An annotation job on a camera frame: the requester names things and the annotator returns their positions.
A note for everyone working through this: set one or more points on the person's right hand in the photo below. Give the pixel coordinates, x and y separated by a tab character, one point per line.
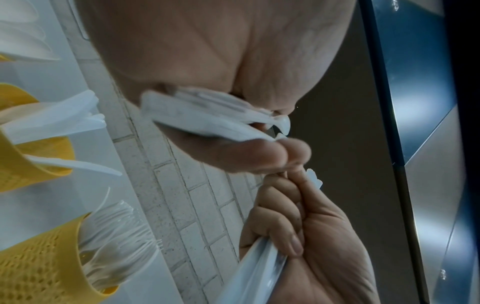
330	252

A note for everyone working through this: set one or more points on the person's left hand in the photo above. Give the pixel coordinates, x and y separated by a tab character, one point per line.
187	44

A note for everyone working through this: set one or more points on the stack of white forks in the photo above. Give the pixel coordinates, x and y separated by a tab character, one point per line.
120	246

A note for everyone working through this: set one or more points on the black door frame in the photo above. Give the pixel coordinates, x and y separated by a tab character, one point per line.
393	148

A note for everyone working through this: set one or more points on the yellow mesh cup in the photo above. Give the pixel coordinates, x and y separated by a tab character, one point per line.
4	58
37	261
22	172

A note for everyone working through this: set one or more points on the stack of white knives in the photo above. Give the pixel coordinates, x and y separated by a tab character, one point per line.
56	115

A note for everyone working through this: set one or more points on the stack of white spoons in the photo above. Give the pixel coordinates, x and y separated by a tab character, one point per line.
22	38

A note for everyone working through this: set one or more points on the white plastic knife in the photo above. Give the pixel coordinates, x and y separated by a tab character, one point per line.
75	164

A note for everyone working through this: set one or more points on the bundle of white plastic cutlery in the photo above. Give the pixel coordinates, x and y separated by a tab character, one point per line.
198	115

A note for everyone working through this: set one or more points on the bundle of white knives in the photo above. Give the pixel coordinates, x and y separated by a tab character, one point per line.
255	273

